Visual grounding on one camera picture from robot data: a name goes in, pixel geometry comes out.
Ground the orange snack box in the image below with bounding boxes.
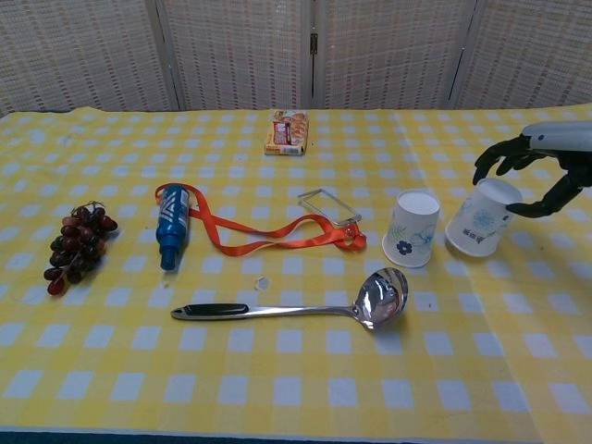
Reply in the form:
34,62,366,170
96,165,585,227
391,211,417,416
264,109,310,157

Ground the white paper cup blue flower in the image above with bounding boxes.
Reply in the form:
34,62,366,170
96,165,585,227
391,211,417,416
381,188,441,269

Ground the blue spray bottle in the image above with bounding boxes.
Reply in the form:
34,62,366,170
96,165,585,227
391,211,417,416
157,183,191,272

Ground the dark red grape bunch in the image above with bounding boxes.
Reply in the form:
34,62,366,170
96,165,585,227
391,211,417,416
43,200,119,297

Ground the woven folding screen panel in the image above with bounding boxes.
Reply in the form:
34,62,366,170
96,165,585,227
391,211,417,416
0,0,182,117
154,0,316,112
308,0,478,111
450,0,592,111

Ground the clear plastic badge holder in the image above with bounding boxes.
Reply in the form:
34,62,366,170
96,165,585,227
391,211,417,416
297,186,362,228

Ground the steel ladle black handle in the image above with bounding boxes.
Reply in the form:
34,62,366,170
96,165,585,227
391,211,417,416
170,266,410,331

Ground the white paper cup teal print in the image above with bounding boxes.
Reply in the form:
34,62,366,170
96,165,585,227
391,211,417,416
444,179,524,258

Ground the orange lanyard strap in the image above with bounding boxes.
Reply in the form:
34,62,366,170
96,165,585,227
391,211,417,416
154,183,368,258

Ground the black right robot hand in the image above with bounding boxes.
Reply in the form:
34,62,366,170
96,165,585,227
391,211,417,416
472,120,592,217

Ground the yellow white checkered tablecloth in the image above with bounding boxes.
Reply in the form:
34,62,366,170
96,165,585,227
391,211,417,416
0,106,592,441

